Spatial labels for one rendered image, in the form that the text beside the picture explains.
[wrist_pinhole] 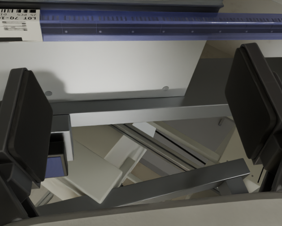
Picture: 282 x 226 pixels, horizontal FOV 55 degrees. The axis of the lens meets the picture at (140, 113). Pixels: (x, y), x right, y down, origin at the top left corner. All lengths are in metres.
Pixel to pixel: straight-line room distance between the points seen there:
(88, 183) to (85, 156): 0.05
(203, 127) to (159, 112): 3.92
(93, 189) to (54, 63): 0.27
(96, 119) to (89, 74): 0.04
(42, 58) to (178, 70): 0.10
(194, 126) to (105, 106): 3.92
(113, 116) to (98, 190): 0.22
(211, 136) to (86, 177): 3.74
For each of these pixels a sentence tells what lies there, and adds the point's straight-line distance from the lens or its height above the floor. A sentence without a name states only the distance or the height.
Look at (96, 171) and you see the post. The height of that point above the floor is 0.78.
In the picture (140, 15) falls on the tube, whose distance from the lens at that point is 0.17.
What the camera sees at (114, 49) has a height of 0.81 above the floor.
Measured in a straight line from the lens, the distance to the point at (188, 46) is 0.21.
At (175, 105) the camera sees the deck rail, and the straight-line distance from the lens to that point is 0.24.
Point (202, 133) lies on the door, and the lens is 4.11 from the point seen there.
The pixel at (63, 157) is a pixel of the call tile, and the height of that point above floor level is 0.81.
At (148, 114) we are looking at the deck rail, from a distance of 0.24.
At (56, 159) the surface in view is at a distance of 0.22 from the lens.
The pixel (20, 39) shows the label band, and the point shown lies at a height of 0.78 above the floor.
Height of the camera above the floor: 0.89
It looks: 13 degrees down
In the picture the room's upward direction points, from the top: 121 degrees clockwise
